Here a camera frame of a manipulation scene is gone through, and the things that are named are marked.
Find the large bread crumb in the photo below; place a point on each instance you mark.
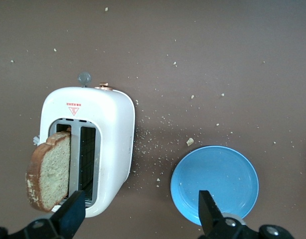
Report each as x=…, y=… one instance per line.
x=190, y=142

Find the blue plate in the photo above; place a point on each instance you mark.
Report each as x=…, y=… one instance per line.
x=217, y=174

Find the brown bread slice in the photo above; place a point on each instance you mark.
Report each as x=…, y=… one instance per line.
x=50, y=174

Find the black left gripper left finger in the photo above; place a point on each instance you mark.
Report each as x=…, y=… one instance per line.
x=68, y=214

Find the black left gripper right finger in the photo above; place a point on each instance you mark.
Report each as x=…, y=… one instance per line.
x=210, y=219

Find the white toaster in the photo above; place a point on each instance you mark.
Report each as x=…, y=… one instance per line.
x=113, y=119

